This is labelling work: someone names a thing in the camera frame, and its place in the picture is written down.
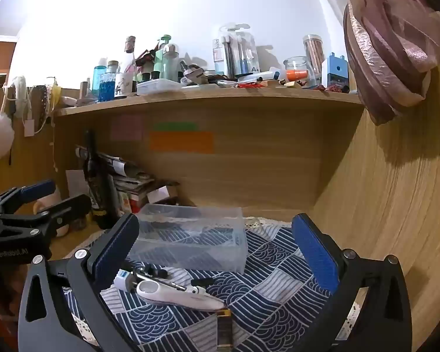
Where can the green pump bottle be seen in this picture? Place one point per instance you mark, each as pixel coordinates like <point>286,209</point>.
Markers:
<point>159,57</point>

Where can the tall clear jar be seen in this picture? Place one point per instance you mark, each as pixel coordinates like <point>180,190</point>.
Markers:
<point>313,57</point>

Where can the white floral bottle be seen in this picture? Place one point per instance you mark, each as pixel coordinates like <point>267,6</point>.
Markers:
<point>125,75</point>

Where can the orange sticky note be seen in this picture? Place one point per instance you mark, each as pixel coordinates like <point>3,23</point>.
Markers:
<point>181,142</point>

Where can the grey funnel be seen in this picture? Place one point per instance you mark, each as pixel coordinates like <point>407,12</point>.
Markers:
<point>85,97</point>

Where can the blue wave patterned cloth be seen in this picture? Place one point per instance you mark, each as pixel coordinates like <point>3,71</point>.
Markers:
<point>271,300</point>

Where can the clear flat plastic box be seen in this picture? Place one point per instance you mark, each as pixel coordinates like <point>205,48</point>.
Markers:
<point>157,87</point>

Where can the blue liquid bottle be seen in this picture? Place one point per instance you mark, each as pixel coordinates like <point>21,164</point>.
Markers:
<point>106,88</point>

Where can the dark brown tube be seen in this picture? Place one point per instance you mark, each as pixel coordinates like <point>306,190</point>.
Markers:
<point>224,332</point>

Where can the cream mug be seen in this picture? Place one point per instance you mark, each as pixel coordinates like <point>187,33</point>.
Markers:
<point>63,231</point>

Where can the short glass jar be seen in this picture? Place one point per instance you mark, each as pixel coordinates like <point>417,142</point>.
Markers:
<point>296,71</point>

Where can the blue white carton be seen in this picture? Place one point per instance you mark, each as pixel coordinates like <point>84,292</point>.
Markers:
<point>333,73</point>

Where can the clear plastic storage box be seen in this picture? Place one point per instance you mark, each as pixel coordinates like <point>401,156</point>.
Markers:
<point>190,251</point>

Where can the white fluffy headband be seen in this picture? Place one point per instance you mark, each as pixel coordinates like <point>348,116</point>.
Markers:
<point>20,93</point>

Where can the wooden shelf unit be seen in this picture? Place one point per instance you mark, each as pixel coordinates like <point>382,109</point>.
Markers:
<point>260,176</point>

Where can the mint bottle silver cap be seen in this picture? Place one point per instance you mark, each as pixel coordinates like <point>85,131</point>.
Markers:
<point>170,64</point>

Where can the stack of magazines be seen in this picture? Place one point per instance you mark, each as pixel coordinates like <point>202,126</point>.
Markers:
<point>132,181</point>

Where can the white paper tag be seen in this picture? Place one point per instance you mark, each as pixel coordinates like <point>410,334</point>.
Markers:
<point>29,128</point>

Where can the white handheld device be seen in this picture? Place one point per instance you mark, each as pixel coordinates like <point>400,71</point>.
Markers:
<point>190,299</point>

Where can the small black clip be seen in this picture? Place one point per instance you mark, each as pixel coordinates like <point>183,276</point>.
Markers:
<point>201,282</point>

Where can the green sticky note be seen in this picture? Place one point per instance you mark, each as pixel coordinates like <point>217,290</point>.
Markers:
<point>174,126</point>

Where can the teal plastic bottle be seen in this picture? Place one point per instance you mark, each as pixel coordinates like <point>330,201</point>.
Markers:
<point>98,77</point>

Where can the small white blue charger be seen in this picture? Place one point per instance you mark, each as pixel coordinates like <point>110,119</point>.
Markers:
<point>124,278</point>

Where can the pink hanging bag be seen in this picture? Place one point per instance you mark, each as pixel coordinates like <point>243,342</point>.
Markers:
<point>385,55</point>

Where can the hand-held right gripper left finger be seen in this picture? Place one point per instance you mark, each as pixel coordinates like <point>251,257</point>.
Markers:
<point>119,244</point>

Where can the dark wine bottle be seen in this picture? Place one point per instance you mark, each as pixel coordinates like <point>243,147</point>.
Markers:
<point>99,190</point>

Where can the white paper sheet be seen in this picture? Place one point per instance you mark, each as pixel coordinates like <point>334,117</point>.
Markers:
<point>75,183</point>

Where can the toothbrush blister pack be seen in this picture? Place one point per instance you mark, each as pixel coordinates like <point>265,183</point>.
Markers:
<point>236,53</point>

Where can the pink sticky note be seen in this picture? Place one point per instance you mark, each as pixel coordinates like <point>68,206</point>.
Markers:
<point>126,128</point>

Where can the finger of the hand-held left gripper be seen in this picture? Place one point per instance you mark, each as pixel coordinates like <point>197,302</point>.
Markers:
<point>38,190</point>
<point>71,207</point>

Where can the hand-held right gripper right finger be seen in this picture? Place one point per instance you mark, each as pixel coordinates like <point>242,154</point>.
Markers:
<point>315,253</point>

